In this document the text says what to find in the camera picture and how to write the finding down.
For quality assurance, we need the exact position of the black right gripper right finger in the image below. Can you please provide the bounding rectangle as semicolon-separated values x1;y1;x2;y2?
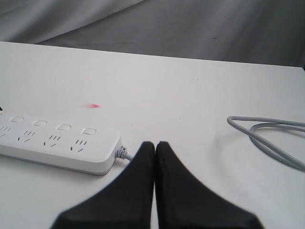
155;142;263;229

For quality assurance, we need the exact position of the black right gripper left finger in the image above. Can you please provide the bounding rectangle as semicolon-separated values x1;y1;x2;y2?
52;142;155;229

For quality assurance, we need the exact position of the white five-outlet power strip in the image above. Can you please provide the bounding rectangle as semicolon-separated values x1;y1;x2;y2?
0;111;122;175

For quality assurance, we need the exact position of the white backdrop cloth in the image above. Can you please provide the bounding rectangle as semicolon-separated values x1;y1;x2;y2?
0;0;305;67

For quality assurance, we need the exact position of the grey power cable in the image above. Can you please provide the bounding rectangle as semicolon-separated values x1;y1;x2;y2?
115;115;305;172

